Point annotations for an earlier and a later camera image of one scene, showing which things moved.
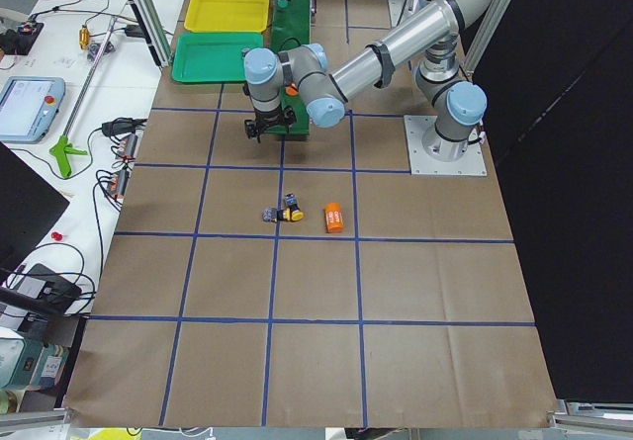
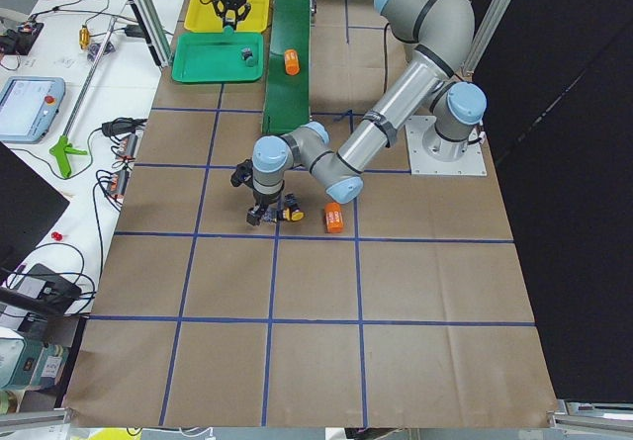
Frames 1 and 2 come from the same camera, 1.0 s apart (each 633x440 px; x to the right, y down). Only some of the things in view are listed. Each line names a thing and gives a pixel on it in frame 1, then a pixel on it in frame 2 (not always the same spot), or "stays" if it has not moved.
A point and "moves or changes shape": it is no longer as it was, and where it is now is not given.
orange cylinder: (292, 90) moves or changes shape
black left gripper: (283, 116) -> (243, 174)
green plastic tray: (213, 56) stays
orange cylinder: (333, 216) stays
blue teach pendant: (30, 107) stays
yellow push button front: (289, 215) stays
